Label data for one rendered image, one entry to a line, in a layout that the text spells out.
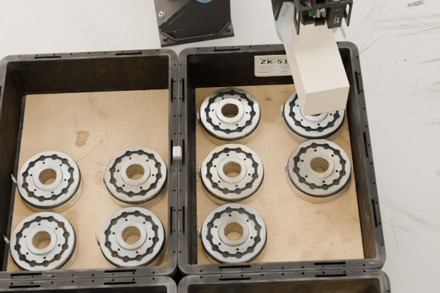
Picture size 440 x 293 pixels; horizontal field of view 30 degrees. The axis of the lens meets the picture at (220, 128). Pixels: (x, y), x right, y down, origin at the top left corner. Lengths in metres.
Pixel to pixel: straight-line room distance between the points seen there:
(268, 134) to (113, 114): 0.27
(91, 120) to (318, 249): 0.45
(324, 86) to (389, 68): 0.54
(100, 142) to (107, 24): 0.38
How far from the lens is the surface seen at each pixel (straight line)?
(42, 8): 1.78
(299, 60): 1.15
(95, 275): 1.21
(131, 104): 1.45
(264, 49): 1.37
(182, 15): 1.60
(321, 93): 1.13
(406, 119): 1.59
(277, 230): 1.32
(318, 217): 1.33
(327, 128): 1.37
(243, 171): 1.32
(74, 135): 1.43
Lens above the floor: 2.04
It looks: 60 degrees down
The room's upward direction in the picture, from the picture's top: 4 degrees counter-clockwise
